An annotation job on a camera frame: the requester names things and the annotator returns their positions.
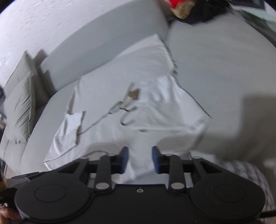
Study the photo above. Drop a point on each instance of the front beige cushion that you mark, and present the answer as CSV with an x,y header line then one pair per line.
x,y
20,107

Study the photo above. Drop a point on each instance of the dark window frame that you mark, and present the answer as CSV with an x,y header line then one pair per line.
x,y
259,15

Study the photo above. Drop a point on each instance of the white t-shirt with script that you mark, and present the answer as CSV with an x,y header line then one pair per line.
x,y
132,101

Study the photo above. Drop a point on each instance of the beige cushion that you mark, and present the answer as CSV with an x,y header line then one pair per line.
x,y
20,107
25,65

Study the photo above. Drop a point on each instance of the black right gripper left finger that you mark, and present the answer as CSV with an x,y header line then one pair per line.
x,y
103,168

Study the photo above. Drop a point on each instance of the tan folded garment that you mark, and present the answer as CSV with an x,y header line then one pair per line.
x,y
183,10

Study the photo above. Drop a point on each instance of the rear beige cushion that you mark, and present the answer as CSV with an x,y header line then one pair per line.
x,y
25,65

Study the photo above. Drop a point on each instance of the red folded garment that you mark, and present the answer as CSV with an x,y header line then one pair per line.
x,y
175,3

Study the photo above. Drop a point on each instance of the houndstooth patterned trousers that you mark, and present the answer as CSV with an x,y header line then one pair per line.
x,y
252,173

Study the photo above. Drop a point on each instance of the person's left hand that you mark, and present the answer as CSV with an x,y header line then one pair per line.
x,y
8,214

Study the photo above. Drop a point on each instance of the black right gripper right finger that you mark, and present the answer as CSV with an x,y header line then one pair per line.
x,y
182,174

